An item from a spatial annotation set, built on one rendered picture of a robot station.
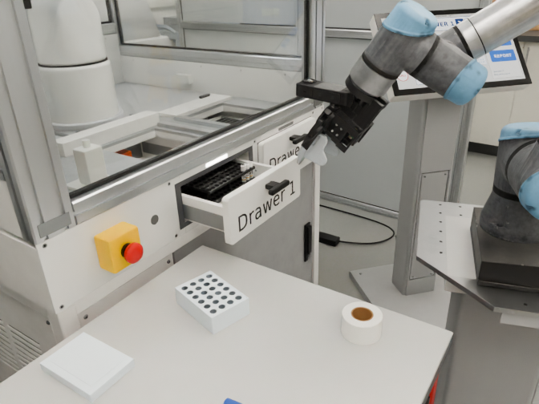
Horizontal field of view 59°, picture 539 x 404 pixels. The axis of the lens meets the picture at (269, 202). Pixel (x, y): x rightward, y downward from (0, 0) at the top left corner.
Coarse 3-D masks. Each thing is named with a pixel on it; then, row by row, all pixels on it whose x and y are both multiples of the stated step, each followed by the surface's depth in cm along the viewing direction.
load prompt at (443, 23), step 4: (464, 16) 168; (468, 16) 168; (440, 20) 165; (444, 20) 166; (448, 20) 166; (452, 20) 166; (456, 20) 166; (460, 20) 167; (440, 24) 165; (444, 24) 165; (448, 24) 165; (452, 24) 166; (436, 28) 164; (440, 28) 164; (444, 28) 165; (448, 28) 165
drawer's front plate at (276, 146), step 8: (304, 120) 144; (312, 120) 146; (288, 128) 138; (296, 128) 139; (304, 128) 143; (272, 136) 131; (280, 136) 132; (288, 136) 136; (264, 144) 126; (272, 144) 130; (280, 144) 133; (288, 144) 137; (296, 144) 141; (264, 152) 127; (272, 152) 131; (280, 152) 134; (296, 152) 142; (264, 160) 128; (272, 160) 132; (280, 160) 135
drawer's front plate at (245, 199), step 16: (288, 160) 114; (272, 176) 108; (288, 176) 115; (240, 192) 99; (256, 192) 104; (288, 192) 116; (224, 208) 98; (240, 208) 100; (272, 208) 112; (224, 224) 99; (256, 224) 107
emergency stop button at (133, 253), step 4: (132, 244) 88; (136, 244) 88; (140, 244) 89; (128, 248) 87; (132, 248) 87; (136, 248) 88; (140, 248) 89; (124, 252) 87; (128, 252) 87; (132, 252) 87; (136, 252) 88; (140, 252) 89; (124, 256) 87; (128, 256) 87; (132, 256) 87; (136, 256) 88; (140, 256) 89; (128, 260) 87; (132, 260) 88; (136, 260) 88
